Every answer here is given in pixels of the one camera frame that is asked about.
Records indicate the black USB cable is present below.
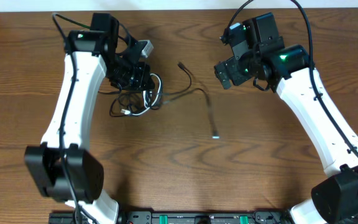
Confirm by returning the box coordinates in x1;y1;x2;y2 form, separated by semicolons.
109;61;220;140

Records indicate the white USB cable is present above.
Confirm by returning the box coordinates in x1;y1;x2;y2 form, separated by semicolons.
120;73;163;117

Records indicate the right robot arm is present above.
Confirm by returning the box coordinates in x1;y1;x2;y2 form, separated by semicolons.
214;13;358;223

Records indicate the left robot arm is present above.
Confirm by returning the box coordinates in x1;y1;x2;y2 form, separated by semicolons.
24;12;163;223

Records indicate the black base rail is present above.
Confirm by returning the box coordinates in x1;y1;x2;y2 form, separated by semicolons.
48;210;291;224

